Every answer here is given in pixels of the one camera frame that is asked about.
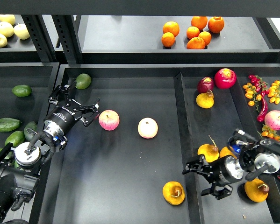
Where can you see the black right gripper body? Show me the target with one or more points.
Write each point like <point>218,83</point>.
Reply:
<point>225,171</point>

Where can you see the red chili pepper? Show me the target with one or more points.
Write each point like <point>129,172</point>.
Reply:
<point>263,111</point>

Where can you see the pale pink apple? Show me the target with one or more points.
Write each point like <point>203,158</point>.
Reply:
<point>147,128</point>

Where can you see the pale yellow pear top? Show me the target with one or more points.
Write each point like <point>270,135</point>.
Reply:
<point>10,18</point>

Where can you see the black tray divider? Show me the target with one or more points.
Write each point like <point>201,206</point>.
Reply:
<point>192,185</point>

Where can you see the green avocado upper left tray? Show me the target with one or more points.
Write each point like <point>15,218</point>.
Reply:
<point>22,90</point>

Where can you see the mixed cherry tomatoes right edge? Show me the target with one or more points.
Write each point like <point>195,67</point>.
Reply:
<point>268,132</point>

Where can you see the bright red apple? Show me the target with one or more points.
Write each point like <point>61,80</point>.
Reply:
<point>225,78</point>

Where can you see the green avocado at tray corner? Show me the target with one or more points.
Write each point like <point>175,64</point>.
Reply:
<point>83,80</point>

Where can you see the black centre tray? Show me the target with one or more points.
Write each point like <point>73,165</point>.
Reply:
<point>117,177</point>

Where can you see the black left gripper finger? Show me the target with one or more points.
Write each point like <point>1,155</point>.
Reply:
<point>88,113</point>
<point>60,96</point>

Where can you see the yellow pear right tray left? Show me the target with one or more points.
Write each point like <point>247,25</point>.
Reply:
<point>210,151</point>

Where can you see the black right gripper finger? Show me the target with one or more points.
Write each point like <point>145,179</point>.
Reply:
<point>217,193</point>
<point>198,164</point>

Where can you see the dark red apple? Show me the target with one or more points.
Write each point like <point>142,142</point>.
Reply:
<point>205,84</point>

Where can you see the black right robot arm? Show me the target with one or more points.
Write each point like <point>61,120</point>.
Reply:
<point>251,158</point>

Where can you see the black left tray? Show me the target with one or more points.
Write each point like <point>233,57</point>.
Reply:
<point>41,78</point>

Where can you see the pale yellow pear right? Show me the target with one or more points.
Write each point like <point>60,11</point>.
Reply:
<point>21,31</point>

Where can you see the black shelf post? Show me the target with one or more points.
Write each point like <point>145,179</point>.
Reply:
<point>68,36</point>
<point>40,37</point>

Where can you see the dark green avocado left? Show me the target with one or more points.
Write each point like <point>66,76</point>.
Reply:
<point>9,124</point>

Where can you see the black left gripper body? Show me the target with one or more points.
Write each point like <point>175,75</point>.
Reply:
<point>62,118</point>

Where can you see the pink red apple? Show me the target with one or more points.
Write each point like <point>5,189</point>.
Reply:
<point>109,120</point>

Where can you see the red cherry tomato bunch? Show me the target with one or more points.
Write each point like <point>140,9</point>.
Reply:
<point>259,85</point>

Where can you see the yellow pear under right arm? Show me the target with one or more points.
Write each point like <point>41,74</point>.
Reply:
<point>226,151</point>

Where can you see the yellow cherry tomato bunch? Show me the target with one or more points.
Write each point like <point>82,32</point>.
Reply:
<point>274,92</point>

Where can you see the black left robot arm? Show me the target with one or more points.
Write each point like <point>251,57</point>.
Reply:
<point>20,166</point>

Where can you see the orange cherry tomato bunch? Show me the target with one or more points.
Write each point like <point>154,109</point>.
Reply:
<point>252,94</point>

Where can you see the pale yellow pear middle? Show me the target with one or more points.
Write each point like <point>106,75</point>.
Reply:
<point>6,29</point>

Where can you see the orange on shelf far left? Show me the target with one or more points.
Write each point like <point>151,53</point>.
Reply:
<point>171,27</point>

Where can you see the black shelf post centre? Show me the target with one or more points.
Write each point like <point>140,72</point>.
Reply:
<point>68,36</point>

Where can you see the orange on shelf lower left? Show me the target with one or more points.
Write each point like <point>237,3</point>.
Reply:
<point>168,39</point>

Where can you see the black tray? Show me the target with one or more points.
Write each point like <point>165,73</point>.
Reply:
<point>117,177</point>
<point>41,78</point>

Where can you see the pink apple right side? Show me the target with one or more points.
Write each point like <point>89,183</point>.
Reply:
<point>272,119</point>

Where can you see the black shelf post left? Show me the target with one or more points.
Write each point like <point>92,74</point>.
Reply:
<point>40,37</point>

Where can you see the green avocado by tray wall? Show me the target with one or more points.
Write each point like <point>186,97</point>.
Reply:
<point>30,130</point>

